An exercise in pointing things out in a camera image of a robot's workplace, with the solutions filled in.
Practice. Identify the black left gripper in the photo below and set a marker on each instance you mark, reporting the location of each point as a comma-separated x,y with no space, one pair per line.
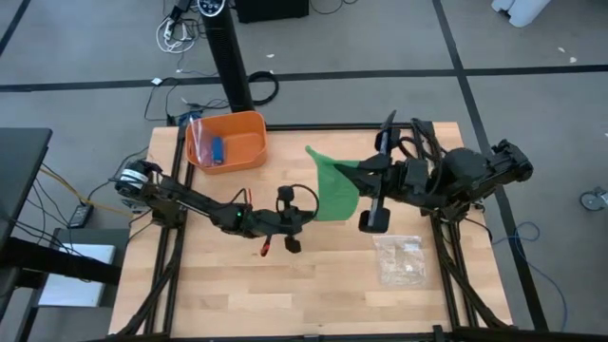
275,223

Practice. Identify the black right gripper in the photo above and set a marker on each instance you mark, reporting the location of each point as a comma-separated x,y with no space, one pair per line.
404,180

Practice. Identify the green elastic bandage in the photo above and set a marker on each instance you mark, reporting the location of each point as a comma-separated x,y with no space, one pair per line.
335,199

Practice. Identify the clear zip bag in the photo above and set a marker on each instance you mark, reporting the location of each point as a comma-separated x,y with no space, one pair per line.
401,261

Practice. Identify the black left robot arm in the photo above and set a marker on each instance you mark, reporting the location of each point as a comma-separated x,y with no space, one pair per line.
190,202

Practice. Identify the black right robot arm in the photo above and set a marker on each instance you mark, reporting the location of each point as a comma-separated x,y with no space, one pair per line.
468,173

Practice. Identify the blue bandage roll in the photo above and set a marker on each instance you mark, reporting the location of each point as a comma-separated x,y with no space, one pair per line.
217,151

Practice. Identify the orange plastic bin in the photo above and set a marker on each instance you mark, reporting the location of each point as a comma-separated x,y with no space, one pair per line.
242,142

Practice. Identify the clear bag with pink stripe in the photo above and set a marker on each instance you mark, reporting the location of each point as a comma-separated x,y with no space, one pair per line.
202,142

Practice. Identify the black tower fan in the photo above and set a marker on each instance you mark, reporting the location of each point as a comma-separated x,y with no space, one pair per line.
228,57

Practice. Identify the black box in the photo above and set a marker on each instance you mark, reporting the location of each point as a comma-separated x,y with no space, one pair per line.
271,9

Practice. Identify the white plastic object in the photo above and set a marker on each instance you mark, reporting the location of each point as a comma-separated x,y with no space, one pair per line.
522,12

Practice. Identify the grey caster wheel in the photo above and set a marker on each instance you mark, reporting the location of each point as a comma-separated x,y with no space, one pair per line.
591,200

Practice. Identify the black power adapter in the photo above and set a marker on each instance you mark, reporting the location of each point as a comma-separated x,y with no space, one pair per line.
81,216

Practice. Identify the black desk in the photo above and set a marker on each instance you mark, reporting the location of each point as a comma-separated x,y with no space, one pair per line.
24,157

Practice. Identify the black pointed frame bracket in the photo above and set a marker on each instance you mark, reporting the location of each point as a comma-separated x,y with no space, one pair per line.
389,119

